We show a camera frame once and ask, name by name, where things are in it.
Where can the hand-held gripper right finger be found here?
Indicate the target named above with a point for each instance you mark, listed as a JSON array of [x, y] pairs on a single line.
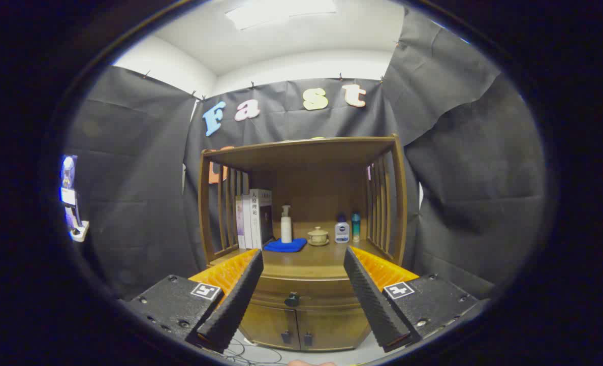
[[372, 300]]

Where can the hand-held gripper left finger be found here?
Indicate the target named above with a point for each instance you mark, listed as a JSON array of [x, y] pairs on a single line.
[[235, 300]]

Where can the wooden drawer with black knob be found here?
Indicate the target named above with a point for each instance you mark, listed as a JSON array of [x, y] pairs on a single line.
[[321, 292]]

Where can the wooden cabinet door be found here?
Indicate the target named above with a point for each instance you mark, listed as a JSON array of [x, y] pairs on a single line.
[[268, 325], [331, 328]]

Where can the wooden countertop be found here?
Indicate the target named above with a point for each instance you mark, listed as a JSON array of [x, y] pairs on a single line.
[[321, 256]]

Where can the wooden cabinet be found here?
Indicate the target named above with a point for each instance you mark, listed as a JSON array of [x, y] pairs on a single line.
[[311, 183]]

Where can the slim teal bottle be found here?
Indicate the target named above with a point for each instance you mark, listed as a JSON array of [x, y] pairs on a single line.
[[356, 229]]

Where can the blue cloth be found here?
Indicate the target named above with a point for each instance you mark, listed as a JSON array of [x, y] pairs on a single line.
[[285, 246]]

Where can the white lotion bottle blue cap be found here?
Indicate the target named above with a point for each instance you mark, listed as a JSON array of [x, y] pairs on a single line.
[[342, 233]]

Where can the thin purple book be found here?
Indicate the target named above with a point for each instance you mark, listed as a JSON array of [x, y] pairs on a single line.
[[239, 223]]

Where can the thin white book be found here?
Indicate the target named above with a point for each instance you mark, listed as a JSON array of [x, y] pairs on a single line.
[[247, 223]]

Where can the lidded ceramic teacup with saucer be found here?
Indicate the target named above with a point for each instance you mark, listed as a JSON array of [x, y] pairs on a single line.
[[318, 236]]

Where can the white book with dark cover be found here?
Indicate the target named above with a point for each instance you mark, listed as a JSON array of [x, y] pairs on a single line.
[[260, 218]]

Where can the white pump bottle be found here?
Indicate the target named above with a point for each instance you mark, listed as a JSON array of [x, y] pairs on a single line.
[[286, 229]]

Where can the white stand with screen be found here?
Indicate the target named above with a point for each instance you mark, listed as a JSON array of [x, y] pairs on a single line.
[[70, 198]]

